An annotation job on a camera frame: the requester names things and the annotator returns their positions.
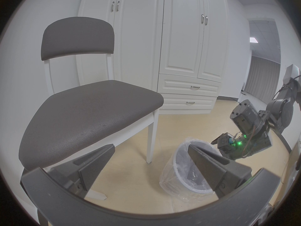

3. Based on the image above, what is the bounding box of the clear plastic bag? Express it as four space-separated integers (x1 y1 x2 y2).
159 137 220 203

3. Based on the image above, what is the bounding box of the white wardrobe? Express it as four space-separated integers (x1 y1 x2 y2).
76 0 230 115

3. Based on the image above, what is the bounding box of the white trash bin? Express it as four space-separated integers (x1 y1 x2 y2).
173 139 219 194

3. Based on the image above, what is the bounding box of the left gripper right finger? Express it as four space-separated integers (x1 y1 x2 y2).
187 145 253 198

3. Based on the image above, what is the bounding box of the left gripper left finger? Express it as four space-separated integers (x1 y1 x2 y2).
48 144 116 198

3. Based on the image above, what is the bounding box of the grey curtain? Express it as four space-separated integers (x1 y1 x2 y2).
245 56 281 104

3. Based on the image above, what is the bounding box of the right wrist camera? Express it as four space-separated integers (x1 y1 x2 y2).
211 132 233 159

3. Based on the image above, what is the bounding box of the grey padded white chair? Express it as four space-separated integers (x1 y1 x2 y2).
18 17 164 201

